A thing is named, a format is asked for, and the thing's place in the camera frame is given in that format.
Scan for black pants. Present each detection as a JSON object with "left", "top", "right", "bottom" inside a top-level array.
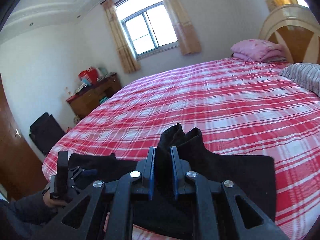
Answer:
[{"left": 67, "top": 123, "right": 277, "bottom": 240}]

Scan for bed with red plaid sheet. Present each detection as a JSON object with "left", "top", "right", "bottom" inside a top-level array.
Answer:
[{"left": 42, "top": 56, "right": 320, "bottom": 240}]

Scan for black folding chair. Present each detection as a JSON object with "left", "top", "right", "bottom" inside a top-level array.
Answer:
[{"left": 29, "top": 112, "right": 67, "bottom": 155}]

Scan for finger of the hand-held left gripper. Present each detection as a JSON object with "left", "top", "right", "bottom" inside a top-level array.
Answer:
[{"left": 68, "top": 166, "right": 98, "bottom": 188}]

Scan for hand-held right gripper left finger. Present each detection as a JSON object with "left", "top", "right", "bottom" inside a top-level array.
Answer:
[{"left": 34, "top": 147, "right": 157, "bottom": 240}]

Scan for beige floral curtain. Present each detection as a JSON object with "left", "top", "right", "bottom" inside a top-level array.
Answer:
[
  {"left": 102, "top": 0, "right": 141, "bottom": 74},
  {"left": 155, "top": 0, "right": 202, "bottom": 55}
]

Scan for wooden desk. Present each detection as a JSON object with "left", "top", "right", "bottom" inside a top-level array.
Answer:
[{"left": 66, "top": 72, "right": 122, "bottom": 119}]

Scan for red gift bag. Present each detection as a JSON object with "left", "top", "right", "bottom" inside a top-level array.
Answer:
[{"left": 78, "top": 66, "right": 98, "bottom": 85}]

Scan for cream and wood headboard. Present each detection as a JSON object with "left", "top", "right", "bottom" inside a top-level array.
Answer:
[{"left": 259, "top": 4, "right": 320, "bottom": 64}]

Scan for person's left hand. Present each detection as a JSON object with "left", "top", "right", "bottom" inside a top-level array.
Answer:
[{"left": 42, "top": 189, "right": 65, "bottom": 208}]

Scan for striped pillow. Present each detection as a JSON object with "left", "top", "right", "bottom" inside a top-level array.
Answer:
[{"left": 280, "top": 63, "right": 320, "bottom": 98}]

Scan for brown wooden door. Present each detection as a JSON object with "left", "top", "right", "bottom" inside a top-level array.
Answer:
[{"left": 0, "top": 74, "right": 46, "bottom": 200}]

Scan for pink folded quilt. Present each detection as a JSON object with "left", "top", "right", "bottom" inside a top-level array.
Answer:
[{"left": 230, "top": 39, "right": 287, "bottom": 62}]

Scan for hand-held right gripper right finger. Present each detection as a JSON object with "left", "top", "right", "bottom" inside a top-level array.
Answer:
[{"left": 170, "top": 146, "right": 290, "bottom": 240}]

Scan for person's left forearm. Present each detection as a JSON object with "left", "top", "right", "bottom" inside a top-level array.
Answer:
[{"left": 0, "top": 190, "right": 60, "bottom": 240}]

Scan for sliding window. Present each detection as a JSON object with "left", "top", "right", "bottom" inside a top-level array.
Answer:
[{"left": 115, "top": 1, "right": 179, "bottom": 60}]

